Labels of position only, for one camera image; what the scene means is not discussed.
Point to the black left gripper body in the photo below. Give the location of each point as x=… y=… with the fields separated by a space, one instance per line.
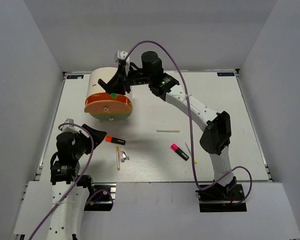
x=84 y=144

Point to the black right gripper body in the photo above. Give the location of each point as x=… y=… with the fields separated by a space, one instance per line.
x=136 y=77

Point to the green highlighter marker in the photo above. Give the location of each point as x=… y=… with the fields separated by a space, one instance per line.
x=113 y=95

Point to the orange highlighter marker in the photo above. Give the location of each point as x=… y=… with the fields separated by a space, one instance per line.
x=114 y=140

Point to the pink highlighter marker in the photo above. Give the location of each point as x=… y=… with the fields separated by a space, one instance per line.
x=179 y=152

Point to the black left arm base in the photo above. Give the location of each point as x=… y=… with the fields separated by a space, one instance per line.
x=99 y=200

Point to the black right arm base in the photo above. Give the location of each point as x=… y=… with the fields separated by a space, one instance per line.
x=213 y=201

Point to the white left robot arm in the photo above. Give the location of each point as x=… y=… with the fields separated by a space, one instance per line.
x=71 y=188

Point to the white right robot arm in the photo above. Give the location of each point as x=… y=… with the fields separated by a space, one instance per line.
x=215 y=126

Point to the beige orange round organizer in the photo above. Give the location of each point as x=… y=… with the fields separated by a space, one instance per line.
x=100 y=104

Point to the pink silver binder clip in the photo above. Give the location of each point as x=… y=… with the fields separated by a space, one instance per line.
x=123 y=155

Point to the blue label sticker left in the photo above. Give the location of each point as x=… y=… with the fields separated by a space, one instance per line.
x=75 y=77

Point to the blue label sticker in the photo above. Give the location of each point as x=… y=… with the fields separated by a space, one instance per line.
x=225 y=74
x=75 y=77

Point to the white pen yellow cap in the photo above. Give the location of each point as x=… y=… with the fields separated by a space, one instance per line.
x=167 y=131

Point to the blue label sticker right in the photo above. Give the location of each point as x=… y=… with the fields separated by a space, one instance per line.
x=225 y=74

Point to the white yellow pen right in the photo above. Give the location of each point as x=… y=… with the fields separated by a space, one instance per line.
x=193 y=159

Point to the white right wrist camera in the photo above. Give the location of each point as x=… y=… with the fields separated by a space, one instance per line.
x=123 y=56

